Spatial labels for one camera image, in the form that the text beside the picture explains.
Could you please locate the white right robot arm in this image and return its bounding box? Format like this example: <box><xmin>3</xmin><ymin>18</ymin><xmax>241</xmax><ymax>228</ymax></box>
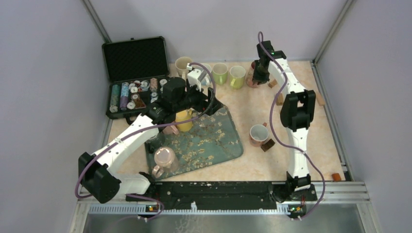
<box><xmin>253</xmin><ymin>41</ymin><xmax>316</xmax><ymax>200</ymax></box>

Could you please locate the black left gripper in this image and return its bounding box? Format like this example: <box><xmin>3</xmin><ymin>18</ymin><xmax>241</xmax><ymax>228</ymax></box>
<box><xmin>173</xmin><ymin>79</ymin><xmax>223</xmax><ymax>116</ymax></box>

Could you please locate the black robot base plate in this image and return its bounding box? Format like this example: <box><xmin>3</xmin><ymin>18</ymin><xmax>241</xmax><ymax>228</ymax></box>
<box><xmin>144</xmin><ymin>181</ymin><xmax>318</xmax><ymax>210</ymax></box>

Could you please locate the light pink glass mug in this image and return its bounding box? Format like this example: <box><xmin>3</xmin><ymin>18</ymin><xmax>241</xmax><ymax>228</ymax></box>
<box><xmin>152</xmin><ymin>147</ymin><xmax>179</xmax><ymax>178</ymax></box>

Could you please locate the light green mug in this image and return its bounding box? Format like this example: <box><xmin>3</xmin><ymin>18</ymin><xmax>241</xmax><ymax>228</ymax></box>
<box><xmin>212</xmin><ymin>63</ymin><xmax>228</xmax><ymax>85</ymax></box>

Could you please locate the cream patterned mug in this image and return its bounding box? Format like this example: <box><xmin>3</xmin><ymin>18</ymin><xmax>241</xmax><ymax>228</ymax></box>
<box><xmin>175</xmin><ymin>56</ymin><xmax>193</xmax><ymax>80</ymax></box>

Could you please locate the black upside-down mug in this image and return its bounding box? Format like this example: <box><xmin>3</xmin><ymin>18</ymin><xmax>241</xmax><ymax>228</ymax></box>
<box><xmin>145</xmin><ymin>133</ymin><xmax>165</xmax><ymax>153</ymax></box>

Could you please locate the black poker chip case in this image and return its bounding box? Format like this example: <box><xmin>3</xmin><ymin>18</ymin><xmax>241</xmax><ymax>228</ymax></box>
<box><xmin>102</xmin><ymin>36</ymin><xmax>170</xmax><ymax>119</ymax></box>

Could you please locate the brown rectangular wooden block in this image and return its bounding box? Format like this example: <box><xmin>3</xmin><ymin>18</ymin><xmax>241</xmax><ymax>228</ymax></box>
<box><xmin>276</xmin><ymin>93</ymin><xmax>284</xmax><ymax>106</ymax></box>

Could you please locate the lime green faceted mug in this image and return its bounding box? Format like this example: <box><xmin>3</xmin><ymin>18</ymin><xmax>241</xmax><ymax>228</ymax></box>
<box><xmin>229</xmin><ymin>66</ymin><xmax>246</xmax><ymax>89</ymax></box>

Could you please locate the yellow upside-down mug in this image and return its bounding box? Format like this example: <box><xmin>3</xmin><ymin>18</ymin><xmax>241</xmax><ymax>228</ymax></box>
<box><xmin>175</xmin><ymin>109</ymin><xmax>193</xmax><ymax>132</ymax></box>

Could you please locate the pink upside-down mug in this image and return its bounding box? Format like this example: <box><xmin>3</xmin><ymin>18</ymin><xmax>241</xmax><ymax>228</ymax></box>
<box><xmin>162</xmin><ymin>125</ymin><xmax>179</xmax><ymax>135</ymax></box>

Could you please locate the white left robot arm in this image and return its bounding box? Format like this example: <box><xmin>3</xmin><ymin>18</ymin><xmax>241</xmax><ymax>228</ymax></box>
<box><xmin>74</xmin><ymin>77</ymin><xmax>222</xmax><ymax>203</ymax></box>

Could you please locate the teal floral serving tray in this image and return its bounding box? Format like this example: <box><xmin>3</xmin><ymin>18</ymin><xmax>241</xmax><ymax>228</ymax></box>
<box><xmin>155</xmin><ymin>105</ymin><xmax>244</xmax><ymax>180</ymax></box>

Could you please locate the orange-brown wooden block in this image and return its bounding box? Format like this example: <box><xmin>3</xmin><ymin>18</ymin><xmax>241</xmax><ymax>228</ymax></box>
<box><xmin>331</xmin><ymin>173</ymin><xmax>342</xmax><ymax>182</ymax></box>

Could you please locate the terracotta upside-down mug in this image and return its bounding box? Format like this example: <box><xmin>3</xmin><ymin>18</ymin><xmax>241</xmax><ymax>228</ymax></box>
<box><xmin>249</xmin><ymin>122</ymin><xmax>269</xmax><ymax>147</ymax></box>

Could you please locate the curved brown wooden block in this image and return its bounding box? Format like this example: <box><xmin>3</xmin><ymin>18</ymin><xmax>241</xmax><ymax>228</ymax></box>
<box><xmin>268</xmin><ymin>79</ymin><xmax>278</xmax><ymax>88</ymax></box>

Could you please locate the light wooden block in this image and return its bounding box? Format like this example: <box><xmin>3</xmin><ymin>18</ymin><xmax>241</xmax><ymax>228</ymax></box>
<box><xmin>316</xmin><ymin>92</ymin><xmax>326</xmax><ymax>106</ymax></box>

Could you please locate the red-bottomed glass mug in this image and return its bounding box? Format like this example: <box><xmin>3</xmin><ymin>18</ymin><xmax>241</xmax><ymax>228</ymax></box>
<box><xmin>245</xmin><ymin>61</ymin><xmax>259</xmax><ymax>88</ymax></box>

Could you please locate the white and blue mug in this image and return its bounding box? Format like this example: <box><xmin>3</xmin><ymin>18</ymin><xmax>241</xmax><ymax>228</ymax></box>
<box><xmin>201</xmin><ymin>63</ymin><xmax>212</xmax><ymax>86</ymax></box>

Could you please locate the dark brown wooden block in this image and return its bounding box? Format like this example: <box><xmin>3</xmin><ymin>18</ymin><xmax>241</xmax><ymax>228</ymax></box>
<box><xmin>260</xmin><ymin>139</ymin><xmax>275</xmax><ymax>152</ymax></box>

